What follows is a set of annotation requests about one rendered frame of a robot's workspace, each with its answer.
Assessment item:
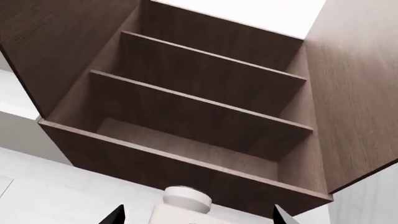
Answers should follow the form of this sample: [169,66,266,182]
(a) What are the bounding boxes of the brown wooden cabinet door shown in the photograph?
[0,0,142,120]
[303,0,398,195]

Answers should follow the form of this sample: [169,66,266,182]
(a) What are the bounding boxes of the white bottle with cap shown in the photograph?
[148,185,213,224]

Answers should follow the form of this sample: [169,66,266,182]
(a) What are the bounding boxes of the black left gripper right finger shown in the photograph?
[272,203,297,224]

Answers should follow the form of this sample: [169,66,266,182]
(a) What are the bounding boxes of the brown wooden wall cabinet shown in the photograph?
[37,0,334,220]

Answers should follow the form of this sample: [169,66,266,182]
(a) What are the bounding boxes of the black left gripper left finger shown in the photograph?
[99,203,126,224]

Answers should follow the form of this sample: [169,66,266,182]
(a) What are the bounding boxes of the brown wooden cabinet shelf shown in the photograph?
[80,69,314,162]
[109,30,308,108]

